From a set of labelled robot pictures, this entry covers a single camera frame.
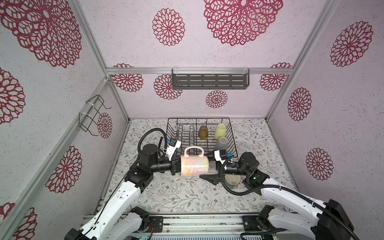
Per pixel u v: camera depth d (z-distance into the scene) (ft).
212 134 3.61
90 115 2.47
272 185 1.74
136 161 1.89
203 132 3.41
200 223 2.47
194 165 1.93
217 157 1.80
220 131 3.28
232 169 1.98
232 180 2.78
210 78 3.03
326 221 1.30
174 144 2.01
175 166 1.95
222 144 3.03
